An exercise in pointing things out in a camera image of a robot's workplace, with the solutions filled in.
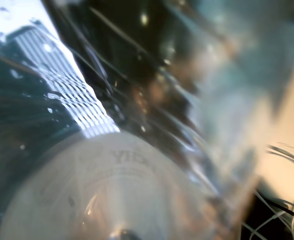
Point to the clear plastic water bottle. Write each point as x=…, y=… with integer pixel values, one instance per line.
x=162, y=62

